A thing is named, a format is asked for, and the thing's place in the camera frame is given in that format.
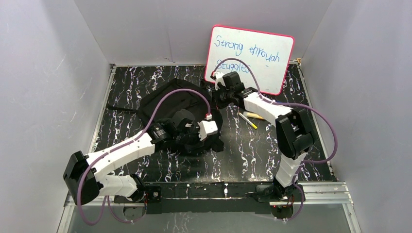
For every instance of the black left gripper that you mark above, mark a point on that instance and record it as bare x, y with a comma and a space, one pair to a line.
199, 141

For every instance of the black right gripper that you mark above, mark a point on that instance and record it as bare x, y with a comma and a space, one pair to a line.
223, 105

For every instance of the black backpack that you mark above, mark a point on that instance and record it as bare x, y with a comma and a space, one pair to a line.
173, 113

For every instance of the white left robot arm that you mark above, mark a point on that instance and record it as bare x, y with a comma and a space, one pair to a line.
87, 176

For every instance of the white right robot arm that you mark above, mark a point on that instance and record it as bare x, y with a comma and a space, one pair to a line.
294, 132

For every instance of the orange highlighter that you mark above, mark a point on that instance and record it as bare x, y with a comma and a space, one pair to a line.
252, 115

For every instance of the white yellow marker pen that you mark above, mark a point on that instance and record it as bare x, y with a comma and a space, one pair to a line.
247, 121

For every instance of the pink framed whiteboard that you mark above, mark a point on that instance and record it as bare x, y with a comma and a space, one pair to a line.
260, 58

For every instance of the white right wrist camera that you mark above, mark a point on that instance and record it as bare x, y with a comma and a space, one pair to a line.
218, 78

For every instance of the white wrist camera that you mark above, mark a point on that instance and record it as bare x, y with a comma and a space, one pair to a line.
207, 127
218, 78

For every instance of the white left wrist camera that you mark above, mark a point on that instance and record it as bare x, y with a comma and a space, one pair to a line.
207, 127

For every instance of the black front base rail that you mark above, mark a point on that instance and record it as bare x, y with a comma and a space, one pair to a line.
220, 197

